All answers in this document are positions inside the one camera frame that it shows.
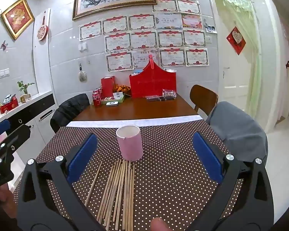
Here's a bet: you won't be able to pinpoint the green box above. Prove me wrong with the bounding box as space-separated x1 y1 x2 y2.
101 92 125 105

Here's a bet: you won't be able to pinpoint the red heart door decoration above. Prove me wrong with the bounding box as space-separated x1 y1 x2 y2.
226 26 247 56

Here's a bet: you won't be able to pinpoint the clear plastic snack bag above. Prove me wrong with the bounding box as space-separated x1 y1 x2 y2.
161 89 177 99

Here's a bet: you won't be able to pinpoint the gold framed red picture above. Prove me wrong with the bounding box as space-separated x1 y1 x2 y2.
0 0 35 41

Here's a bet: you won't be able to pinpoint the person's right hand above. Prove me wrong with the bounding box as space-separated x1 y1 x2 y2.
150 218 169 231

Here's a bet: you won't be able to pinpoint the wall of award certificates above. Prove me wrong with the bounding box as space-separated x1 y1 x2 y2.
79 0 210 73

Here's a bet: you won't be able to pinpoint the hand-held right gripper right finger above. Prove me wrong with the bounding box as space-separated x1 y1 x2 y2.
188 132 274 231

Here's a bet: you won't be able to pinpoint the person's left hand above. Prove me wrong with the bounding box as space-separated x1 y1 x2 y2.
0 184 18 222

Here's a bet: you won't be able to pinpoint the white door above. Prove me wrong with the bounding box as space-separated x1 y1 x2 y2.
217 3 256 107

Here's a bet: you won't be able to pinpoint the red round hanging ornament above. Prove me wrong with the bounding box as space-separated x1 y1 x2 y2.
37 11 49 42

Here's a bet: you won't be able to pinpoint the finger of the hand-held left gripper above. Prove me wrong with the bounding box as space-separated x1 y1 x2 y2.
0 124 31 151
0 119 11 140

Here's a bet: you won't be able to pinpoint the brown polka dot tablecloth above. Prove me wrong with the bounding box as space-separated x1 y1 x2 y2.
13 119 246 231

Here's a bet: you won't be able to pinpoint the black jacket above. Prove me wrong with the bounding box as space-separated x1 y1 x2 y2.
50 94 91 133

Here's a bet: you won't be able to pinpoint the green fringe curtain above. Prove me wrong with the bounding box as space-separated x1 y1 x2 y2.
210 0 262 112

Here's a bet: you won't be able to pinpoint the pink cup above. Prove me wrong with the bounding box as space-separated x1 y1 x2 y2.
116 125 144 162

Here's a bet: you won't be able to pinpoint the grey hanging wall ornament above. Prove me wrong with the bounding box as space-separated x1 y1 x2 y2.
78 63 88 82

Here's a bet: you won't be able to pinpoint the wooden chair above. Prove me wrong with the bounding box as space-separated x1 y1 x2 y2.
189 84 218 116

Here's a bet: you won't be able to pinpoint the orange snack packets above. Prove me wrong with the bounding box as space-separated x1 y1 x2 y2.
114 84 132 96

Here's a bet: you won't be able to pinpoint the small red box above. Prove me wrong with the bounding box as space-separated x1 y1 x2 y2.
101 76 116 98

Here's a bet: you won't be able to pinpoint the dark flat packet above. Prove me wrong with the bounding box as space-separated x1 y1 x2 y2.
146 95 169 102

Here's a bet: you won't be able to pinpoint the black and white sideboard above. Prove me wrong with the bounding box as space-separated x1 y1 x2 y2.
0 90 56 154

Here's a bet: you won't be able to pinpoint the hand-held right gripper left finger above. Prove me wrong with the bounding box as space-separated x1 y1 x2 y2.
16 133 104 231

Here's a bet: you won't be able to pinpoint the small potted plant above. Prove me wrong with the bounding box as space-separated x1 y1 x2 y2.
17 80 35 103

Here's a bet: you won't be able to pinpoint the large red gift bag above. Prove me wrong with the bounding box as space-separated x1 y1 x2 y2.
129 54 178 99

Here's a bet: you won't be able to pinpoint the white table cover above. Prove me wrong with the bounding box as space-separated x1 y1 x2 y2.
66 115 203 128

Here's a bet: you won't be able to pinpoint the bunch of wooden chopsticks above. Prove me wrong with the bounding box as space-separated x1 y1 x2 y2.
84 160 136 230

